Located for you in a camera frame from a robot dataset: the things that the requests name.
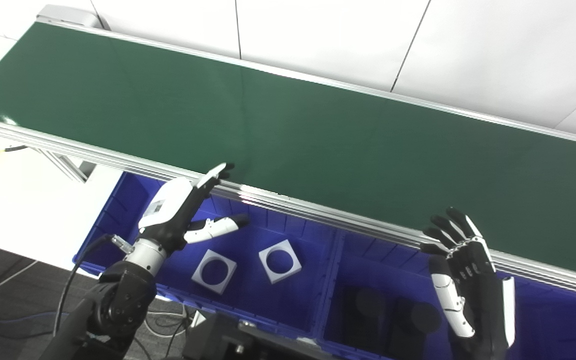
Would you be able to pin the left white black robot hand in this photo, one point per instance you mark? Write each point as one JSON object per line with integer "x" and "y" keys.
{"x": 168, "y": 205}

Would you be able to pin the black robot torso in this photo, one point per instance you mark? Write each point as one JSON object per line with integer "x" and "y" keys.
{"x": 248, "y": 342}

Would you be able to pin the blue plastic bin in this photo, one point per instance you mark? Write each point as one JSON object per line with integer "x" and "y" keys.
{"x": 248, "y": 300}
{"x": 358, "y": 265}

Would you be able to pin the grey conveyor end housing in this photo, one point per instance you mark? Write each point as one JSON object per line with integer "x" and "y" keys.
{"x": 68, "y": 14}

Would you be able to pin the white square part round hole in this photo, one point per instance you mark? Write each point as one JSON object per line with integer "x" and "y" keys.
{"x": 267, "y": 270}
{"x": 200, "y": 277}

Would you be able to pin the aluminium conveyor support leg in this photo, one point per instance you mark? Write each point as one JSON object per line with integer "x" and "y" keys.
{"x": 68, "y": 165}

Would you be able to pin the green conveyor belt aluminium frame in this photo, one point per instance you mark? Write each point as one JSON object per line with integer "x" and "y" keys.
{"x": 293, "y": 135}

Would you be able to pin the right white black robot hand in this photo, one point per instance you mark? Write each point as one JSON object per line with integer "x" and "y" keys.
{"x": 478, "y": 300}

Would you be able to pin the black cylinder part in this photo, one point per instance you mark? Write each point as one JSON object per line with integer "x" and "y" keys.
{"x": 365, "y": 310}
{"x": 415, "y": 322}

